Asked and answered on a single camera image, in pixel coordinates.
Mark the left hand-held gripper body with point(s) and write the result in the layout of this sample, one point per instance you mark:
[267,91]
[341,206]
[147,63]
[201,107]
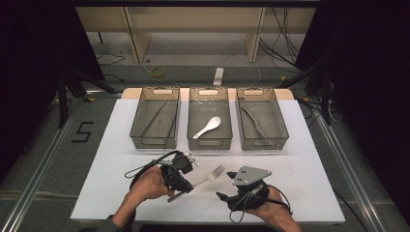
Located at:
[175,175]

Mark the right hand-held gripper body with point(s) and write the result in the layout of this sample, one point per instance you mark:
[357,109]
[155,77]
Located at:
[249,175]

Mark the metal fork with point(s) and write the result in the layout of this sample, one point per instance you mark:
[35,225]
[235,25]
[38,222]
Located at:
[214,174]

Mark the smoky transparent plastic bin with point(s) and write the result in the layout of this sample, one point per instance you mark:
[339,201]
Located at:
[154,143]
[209,143]
[264,143]

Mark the metal table knife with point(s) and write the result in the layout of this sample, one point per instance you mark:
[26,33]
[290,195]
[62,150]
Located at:
[254,121]

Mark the white ceramic spoon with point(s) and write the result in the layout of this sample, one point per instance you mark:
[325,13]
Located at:
[212,123]

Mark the person's left hand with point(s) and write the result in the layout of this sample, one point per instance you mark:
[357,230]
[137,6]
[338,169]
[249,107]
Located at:
[150,185]

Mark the person's right hand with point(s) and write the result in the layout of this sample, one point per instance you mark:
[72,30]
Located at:
[275,211]

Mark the white power strip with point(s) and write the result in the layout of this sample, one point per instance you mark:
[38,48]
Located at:
[218,76]

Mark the yellow tape roll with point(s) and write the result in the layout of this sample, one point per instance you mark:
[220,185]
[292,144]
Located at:
[154,71]

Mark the black stand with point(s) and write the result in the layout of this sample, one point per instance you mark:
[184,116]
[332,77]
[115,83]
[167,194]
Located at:
[63,96]
[325,96]

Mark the black curtain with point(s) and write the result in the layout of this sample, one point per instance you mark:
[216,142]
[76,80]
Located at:
[35,64]
[370,80]

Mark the wooden shelf unit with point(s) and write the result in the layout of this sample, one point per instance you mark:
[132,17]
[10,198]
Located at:
[193,19]

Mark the metal floor rail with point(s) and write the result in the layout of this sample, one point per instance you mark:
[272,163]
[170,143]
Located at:
[42,167]
[348,167]

